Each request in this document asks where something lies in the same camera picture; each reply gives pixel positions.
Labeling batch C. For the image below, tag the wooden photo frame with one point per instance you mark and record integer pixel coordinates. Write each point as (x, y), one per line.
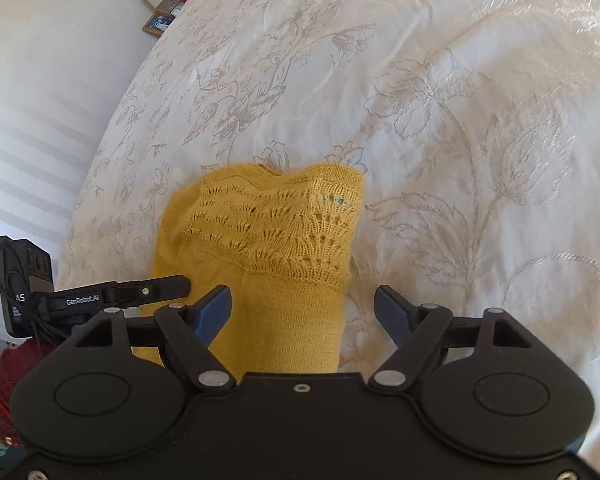
(158, 23)

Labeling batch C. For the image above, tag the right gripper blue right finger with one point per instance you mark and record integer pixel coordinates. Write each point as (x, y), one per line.
(417, 332)

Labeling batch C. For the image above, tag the red knit sleeve forearm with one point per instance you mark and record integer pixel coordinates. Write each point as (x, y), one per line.
(15, 363)

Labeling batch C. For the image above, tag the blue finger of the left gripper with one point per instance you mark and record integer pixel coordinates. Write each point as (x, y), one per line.
(138, 293)

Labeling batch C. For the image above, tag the black camera box with cable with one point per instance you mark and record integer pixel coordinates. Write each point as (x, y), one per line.
(25, 270)

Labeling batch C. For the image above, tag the white floral bedspread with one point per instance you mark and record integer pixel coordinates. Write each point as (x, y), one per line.
(475, 123)

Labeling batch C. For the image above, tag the mustard yellow knit sweater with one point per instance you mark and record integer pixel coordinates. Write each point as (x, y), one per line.
(282, 244)

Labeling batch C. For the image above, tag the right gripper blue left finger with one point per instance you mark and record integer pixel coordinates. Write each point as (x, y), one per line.
(186, 336)

